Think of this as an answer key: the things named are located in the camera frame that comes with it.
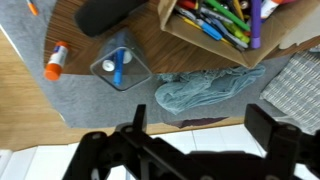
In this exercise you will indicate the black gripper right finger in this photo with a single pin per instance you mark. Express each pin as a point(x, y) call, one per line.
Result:
point(261, 125)

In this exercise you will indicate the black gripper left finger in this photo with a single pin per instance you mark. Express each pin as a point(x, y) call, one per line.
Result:
point(140, 116)

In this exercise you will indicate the blue marker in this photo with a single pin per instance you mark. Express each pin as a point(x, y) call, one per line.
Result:
point(118, 68)

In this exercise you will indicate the white capped marker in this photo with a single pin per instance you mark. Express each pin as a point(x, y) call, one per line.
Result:
point(108, 65)

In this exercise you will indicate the cardboard storage box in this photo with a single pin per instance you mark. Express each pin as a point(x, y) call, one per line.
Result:
point(206, 40)

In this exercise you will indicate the purple marker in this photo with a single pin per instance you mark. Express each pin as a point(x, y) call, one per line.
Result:
point(255, 23)

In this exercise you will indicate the blue pen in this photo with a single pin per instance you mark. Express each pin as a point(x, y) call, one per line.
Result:
point(208, 29)

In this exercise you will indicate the black pencil case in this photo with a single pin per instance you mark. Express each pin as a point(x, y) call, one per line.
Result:
point(100, 15)

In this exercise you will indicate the green marker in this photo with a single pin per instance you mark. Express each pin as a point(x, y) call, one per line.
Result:
point(226, 13)

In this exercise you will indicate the white marker with orange cap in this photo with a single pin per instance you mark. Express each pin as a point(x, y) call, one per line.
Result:
point(268, 6)

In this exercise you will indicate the yellow pen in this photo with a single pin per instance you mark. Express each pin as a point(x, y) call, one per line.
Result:
point(238, 8)

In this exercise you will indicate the red marker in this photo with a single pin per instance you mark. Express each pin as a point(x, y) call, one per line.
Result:
point(186, 4)

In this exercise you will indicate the orange and white pen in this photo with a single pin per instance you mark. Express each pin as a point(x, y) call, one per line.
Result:
point(32, 7)

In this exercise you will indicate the grey plaid cloth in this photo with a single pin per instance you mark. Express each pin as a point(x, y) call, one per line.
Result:
point(295, 90)

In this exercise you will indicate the clear plastic cup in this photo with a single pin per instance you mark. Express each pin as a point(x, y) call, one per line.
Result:
point(135, 68)

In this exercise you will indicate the teal cloth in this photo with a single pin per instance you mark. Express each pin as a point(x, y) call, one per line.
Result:
point(200, 88)

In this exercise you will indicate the round wooden side table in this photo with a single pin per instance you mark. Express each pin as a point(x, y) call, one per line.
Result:
point(160, 53)

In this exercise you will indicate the yellow green highlighter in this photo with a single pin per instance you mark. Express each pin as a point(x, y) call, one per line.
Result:
point(238, 34)

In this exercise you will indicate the orange capped glue stick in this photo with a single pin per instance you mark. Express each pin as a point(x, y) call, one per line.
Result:
point(56, 62)

